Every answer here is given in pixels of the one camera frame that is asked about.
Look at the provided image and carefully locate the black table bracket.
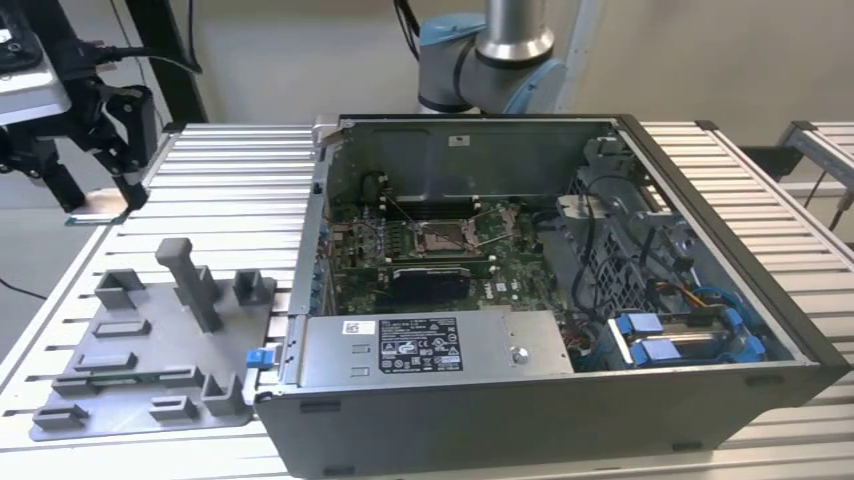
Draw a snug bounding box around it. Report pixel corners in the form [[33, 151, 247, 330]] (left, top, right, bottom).
[[738, 143, 800, 177]]

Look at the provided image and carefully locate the black expansion slot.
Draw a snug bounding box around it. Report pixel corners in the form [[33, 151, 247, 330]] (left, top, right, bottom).
[[383, 254, 496, 268]]

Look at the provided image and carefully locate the black floor cable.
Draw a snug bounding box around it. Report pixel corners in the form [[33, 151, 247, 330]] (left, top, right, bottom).
[[0, 276, 43, 302]]

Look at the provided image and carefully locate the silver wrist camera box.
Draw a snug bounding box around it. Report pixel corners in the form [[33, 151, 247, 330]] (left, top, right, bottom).
[[0, 64, 73, 126]]

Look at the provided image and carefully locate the green motherboard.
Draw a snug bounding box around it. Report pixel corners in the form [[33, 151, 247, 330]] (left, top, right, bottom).
[[319, 193, 576, 322]]

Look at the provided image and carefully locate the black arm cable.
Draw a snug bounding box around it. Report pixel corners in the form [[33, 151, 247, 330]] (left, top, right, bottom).
[[392, 0, 430, 57]]

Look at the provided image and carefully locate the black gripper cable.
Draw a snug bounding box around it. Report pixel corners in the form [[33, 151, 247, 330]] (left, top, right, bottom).
[[77, 42, 203, 75]]

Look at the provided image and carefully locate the hard disk in blue carrier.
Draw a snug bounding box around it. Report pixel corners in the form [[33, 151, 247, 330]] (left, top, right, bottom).
[[626, 333, 770, 372], [606, 308, 748, 342]]

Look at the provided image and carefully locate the CPU socket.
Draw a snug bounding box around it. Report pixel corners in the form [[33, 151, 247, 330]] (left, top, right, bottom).
[[412, 219, 483, 260]]

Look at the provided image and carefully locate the black frame post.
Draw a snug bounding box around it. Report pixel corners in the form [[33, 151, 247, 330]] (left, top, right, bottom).
[[124, 0, 209, 132]]

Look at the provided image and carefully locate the blue case latch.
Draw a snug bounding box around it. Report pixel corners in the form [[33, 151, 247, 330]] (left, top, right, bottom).
[[244, 348, 280, 372]]

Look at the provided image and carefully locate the black graphics card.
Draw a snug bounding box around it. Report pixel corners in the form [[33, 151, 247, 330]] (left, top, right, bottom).
[[391, 266, 474, 302]]

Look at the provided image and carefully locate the silver power supply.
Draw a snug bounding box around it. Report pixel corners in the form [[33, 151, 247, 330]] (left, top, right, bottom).
[[292, 308, 576, 390]]

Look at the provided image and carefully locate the black wire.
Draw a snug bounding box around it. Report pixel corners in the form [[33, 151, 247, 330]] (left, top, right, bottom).
[[583, 173, 663, 322]]

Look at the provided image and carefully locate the red yellow wire bundle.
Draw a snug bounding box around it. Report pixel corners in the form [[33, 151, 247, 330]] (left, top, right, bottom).
[[655, 281, 703, 312]]

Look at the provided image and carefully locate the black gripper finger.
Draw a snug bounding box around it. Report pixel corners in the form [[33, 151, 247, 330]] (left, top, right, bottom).
[[89, 83, 160, 210], [0, 124, 89, 214]]

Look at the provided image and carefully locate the black RAM slot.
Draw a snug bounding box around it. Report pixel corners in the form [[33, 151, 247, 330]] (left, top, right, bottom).
[[376, 195, 482, 209]]

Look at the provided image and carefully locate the grey parts rack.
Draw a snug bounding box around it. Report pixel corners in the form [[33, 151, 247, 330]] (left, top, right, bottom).
[[29, 237, 279, 444]]

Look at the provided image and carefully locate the silver CPU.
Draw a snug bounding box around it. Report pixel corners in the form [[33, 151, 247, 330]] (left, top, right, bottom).
[[63, 191, 133, 226]]

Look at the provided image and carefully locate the blue wire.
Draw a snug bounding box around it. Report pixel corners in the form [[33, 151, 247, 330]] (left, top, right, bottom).
[[691, 283, 736, 307]]

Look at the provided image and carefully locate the grey metal disk bay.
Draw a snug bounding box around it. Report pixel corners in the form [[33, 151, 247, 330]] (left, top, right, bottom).
[[538, 163, 802, 372]]

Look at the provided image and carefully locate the black PC case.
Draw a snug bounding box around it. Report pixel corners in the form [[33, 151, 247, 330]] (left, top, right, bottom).
[[252, 112, 854, 480]]

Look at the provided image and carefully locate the metal socket cover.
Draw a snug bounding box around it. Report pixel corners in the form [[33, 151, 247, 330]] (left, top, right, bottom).
[[466, 199, 526, 236]]

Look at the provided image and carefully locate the metal locking lever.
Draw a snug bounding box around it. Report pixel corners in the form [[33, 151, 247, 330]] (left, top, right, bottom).
[[389, 194, 422, 226]]

